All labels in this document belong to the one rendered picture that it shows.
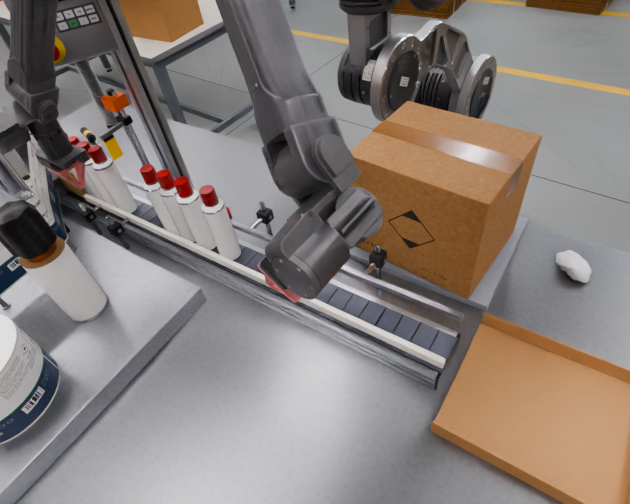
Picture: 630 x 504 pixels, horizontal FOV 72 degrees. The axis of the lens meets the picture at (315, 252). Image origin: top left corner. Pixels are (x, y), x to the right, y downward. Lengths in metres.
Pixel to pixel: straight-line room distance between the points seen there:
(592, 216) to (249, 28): 2.29
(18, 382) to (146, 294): 0.30
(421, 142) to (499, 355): 0.45
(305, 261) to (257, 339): 0.58
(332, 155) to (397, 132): 0.54
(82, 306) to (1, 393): 0.23
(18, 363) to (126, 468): 0.27
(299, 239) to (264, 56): 0.18
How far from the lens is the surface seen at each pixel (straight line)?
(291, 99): 0.45
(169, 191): 1.05
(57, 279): 1.02
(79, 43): 1.14
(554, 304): 1.06
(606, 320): 1.07
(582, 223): 2.54
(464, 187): 0.82
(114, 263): 1.20
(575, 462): 0.90
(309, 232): 0.43
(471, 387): 0.90
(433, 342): 0.89
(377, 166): 0.87
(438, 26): 1.24
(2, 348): 0.96
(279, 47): 0.48
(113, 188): 1.28
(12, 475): 1.01
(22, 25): 0.90
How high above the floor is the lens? 1.63
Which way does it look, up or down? 47 degrees down
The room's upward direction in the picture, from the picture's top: 10 degrees counter-clockwise
